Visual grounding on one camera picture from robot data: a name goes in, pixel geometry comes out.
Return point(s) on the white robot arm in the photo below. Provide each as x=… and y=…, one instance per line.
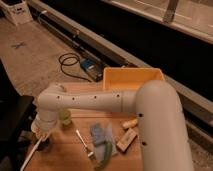
x=156, y=104

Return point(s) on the wooden block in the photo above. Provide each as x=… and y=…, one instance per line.
x=126, y=140

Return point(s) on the blue power device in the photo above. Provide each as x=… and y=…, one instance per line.
x=93, y=71

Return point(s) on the yellow plastic bin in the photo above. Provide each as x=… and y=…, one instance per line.
x=116, y=78

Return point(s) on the blue grey cloth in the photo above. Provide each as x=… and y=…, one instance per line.
x=100, y=136

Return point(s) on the yellow banana toy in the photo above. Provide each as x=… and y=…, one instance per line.
x=129, y=124

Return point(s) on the green plastic cup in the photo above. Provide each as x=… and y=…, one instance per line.
x=65, y=117

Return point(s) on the small metal cup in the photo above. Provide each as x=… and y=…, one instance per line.
x=43, y=145

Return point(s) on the green vegetable toy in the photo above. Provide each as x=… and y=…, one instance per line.
x=107, y=155

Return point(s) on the white cardboard box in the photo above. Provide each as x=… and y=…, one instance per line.
x=17, y=13

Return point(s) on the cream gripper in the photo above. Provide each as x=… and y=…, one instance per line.
x=40, y=134

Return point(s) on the black chair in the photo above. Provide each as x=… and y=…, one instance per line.
x=15, y=110

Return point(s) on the white dish brush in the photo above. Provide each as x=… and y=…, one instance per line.
x=28, y=158

